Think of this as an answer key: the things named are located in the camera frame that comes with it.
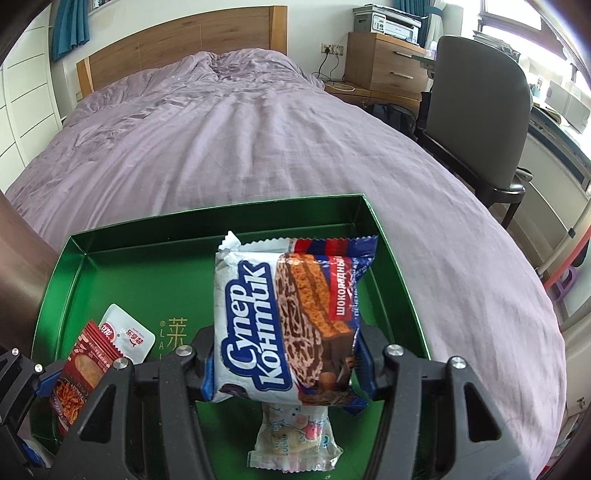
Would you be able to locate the wooden drawer cabinet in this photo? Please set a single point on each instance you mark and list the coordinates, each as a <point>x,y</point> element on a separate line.
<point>385,64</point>

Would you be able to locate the clear pink marshmallow pack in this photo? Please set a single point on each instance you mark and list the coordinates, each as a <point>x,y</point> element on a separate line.
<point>295,439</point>

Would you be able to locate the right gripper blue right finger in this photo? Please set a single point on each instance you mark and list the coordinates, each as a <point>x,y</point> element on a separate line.
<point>438,420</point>

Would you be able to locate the blue white wafer pack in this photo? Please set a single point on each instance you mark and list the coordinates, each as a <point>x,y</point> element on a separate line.
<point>286,320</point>

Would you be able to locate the red white konjac snack pouch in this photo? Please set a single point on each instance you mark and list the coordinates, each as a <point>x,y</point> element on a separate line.
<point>131,338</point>

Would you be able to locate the dark red noodle snack packet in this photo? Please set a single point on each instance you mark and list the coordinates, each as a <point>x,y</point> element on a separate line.
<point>90,357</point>

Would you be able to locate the black copper electric kettle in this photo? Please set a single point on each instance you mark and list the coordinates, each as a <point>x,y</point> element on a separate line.
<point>26,264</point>

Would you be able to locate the teal curtain right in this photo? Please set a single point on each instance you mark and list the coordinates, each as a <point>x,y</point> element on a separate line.
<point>431,14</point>

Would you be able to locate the green shallow box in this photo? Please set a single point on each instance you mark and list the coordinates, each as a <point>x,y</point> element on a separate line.
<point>178,333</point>

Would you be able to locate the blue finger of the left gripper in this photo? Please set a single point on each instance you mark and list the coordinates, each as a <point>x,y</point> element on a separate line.
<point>47,377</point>

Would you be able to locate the teal curtain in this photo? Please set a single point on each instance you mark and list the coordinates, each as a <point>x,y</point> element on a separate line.
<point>431,14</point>
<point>70,28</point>

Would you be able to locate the white wardrobe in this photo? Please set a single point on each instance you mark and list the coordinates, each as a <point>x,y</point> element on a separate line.
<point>29,112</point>

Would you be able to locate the grey printer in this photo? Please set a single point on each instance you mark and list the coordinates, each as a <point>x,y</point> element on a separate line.
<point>372,18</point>

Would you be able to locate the teal curtain left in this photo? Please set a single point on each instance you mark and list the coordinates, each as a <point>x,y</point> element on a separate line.
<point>70,28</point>

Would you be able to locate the wall power socket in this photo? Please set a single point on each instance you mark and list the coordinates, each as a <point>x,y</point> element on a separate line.
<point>333,49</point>

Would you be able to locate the purple bed cover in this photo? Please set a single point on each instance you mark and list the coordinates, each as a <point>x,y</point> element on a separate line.
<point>250,125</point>

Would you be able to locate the grey office chair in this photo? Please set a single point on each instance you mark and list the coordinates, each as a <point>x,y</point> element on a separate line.
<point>477,120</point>

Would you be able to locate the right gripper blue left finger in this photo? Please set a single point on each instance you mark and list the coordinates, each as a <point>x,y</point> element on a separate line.
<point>141,421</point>

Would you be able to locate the wooden headboard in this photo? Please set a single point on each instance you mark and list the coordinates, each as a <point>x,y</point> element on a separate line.
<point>219,32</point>

